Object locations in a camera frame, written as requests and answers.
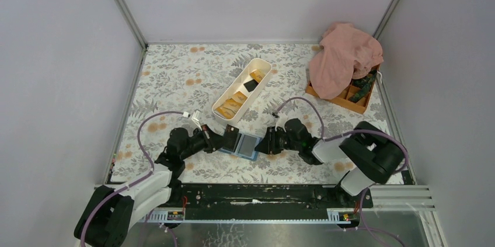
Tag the tan credit card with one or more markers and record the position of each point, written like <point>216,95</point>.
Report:
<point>232,105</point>

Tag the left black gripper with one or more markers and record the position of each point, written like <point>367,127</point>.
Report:
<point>213,141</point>

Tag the white oblong plastic bin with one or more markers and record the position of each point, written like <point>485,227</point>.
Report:
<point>238,85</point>

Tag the green camouflage item in tray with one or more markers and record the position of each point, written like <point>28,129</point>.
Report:
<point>363,86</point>

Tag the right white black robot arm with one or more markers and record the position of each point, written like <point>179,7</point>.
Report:
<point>376,155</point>

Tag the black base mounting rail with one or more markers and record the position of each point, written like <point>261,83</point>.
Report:
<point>255,202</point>

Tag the orange wooden divided tray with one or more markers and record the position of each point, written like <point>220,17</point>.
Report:
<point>342,98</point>

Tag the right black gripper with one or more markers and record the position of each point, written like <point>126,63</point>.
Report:
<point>268,145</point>

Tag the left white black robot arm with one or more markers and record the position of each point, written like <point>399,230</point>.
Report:
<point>111,212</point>

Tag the black item in bin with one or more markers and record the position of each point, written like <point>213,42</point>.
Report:
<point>250,85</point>

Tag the floral patterned table mat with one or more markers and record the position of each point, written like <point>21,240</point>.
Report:
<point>182,78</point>

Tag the pink crumpled cloth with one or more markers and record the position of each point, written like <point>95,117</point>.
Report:
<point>347,53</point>

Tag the blue leather card holder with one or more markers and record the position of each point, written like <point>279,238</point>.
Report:
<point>245,147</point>

